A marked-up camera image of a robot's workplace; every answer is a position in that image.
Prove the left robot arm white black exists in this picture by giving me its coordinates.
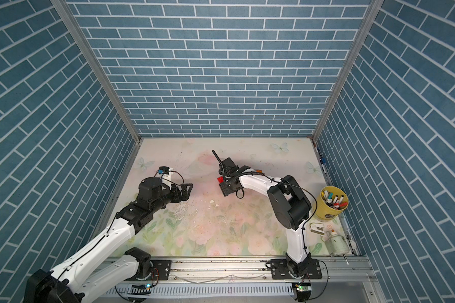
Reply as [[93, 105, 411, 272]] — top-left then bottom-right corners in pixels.
[[24, 177, 193, 302]]

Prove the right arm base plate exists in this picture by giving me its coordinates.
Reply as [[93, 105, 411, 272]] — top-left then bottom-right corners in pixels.
[[265, 258, 322, 280]]

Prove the white clip on table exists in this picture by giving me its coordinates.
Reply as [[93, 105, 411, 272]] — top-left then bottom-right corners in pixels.
[[310, 223, 325, 235]]

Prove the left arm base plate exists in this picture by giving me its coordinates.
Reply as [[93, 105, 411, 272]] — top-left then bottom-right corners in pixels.
[[135, 260, 172, 282]]

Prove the aluminium front rail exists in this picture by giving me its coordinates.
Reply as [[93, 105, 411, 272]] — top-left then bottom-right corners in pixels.
[[98, 256, 376, 284]]

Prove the yellow cup with markers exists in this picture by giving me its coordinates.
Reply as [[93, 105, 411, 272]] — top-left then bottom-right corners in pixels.
[[315, 186, 349, 221]]

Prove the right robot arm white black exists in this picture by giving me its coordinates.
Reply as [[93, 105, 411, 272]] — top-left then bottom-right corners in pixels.
[[213, 151, 312, 278]]

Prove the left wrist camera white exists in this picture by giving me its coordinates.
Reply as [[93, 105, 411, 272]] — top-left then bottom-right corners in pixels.
[[155, 166, 172, 182]]

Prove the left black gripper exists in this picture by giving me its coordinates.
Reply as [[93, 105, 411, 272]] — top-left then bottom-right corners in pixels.
[[150, 182, 193, 213]]

